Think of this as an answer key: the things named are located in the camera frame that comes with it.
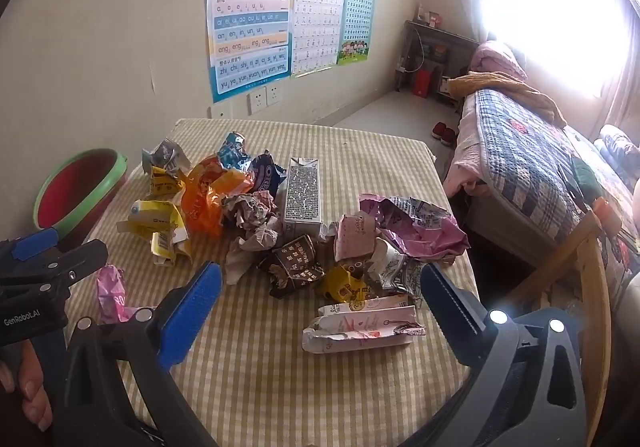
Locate yellow crushed carton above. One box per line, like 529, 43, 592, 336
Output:
116, 200, 192, 266

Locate yellow black snack wrapper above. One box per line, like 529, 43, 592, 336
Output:
316, 265, 375, 303

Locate large pink plastic bag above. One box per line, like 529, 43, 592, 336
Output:
359, 193, 470, 262

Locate red slippers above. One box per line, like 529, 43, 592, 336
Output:
432, 122, 457, 147

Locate small pink candy wrapper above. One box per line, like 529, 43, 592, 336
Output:
96, 265, 138, 325

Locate grey text milk carton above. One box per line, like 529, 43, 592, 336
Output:
283, 158, 322, 240

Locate person's left hand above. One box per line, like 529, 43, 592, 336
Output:
1, 341, 53, 432

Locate white pink carton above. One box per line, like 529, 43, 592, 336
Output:
302, 295, 426, 355

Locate checkered yellow tablecloth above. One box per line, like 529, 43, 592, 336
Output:
62, 117, 482, 447

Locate blue oreo wrapper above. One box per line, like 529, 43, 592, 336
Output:
250, 150, 286, 198

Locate crushed patterned paper cup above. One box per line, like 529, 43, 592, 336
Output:
366, 238, 425, 307

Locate wooden chair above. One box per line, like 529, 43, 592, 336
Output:
503, 212, 612, 446

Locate white chart wall poster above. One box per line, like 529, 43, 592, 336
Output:
292, 0, 344, 76

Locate dark shelf unit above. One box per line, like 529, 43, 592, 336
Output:
394, 20, 480, 106

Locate orange snack bag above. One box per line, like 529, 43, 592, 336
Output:
179, 154, 255, 238

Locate green number wall poster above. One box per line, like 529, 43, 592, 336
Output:
336, 0, 375, 66

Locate bed with plaid quilt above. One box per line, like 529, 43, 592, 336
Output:
444, 89, 639, 276

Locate red bin with green rim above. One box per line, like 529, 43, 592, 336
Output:
32, 148, 128, 247

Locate mustard yellow blanket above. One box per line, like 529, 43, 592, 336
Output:
448, 72, 567, 128

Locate pink torn paper box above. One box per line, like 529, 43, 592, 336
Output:
318, 211, 378, 262

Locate dark brown snack wrapper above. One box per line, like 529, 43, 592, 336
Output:
258, 235, 326, 299

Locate white wall socket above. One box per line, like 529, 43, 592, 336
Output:
247, 86, 267, 115
266, 82, 282, 107

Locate blue pinyin wall poster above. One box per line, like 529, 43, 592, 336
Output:
206, 0, 293, 102

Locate silver yellow wrapper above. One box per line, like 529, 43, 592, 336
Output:
141, 138, 192, 198

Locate pink folded blanket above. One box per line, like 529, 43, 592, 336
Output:
469, 40, 527, 81

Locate light blue wrapper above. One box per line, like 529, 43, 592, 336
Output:
217, 132, 252, 172

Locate white wall outlet plate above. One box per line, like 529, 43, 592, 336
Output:
207, 99, 233, 120

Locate brown white paper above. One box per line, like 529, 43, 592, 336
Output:
222, 190, 282, 285

